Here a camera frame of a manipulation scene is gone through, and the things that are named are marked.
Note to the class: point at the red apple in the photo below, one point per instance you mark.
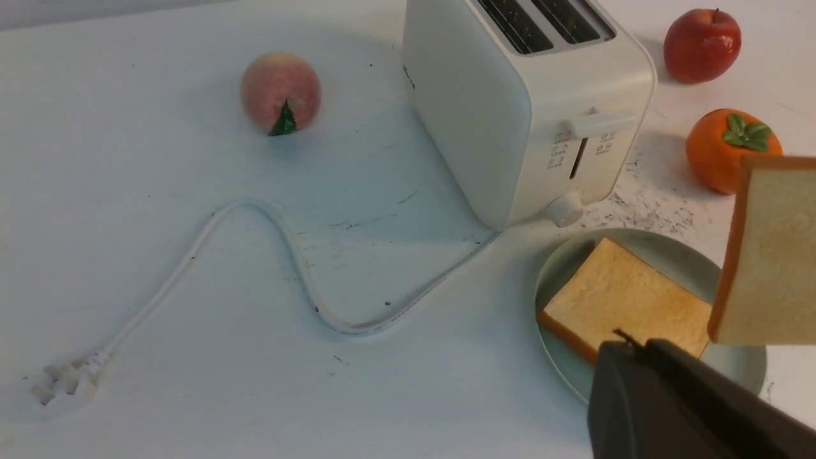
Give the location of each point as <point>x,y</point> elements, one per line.
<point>701,45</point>

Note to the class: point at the toasted bread slice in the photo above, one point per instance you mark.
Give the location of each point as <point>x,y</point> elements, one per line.
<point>766,294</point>
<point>614,289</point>

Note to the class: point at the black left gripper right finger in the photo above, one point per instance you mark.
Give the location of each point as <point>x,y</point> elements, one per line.
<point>745,425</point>

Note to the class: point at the light green round plate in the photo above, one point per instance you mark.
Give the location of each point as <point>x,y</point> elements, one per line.
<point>745,365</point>

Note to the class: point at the pink peach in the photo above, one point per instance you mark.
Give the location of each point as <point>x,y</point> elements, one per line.
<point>280,93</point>

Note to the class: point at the white two-slot toaster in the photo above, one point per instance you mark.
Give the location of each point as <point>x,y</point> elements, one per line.
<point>533,105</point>

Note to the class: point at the orange persimmon with green leaf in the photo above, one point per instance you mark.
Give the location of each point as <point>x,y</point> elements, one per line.
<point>718,142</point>

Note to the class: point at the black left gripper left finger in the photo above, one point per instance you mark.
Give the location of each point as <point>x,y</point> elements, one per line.
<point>633,413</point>

